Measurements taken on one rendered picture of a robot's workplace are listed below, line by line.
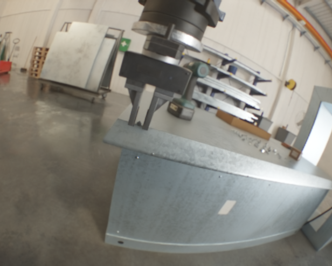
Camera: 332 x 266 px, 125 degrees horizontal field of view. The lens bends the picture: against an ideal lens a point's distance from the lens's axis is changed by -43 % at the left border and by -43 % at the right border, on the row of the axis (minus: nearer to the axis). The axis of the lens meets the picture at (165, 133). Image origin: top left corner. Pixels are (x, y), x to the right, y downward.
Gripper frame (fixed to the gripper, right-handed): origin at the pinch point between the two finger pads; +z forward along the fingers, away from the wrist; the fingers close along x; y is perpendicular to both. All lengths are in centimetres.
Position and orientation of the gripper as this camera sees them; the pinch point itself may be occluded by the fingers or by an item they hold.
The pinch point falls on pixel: (140, 117)
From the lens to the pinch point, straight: 33.9
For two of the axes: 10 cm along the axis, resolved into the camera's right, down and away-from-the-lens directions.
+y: -0.2, -5.0, 8.7
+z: -3.3, 8.2, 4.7
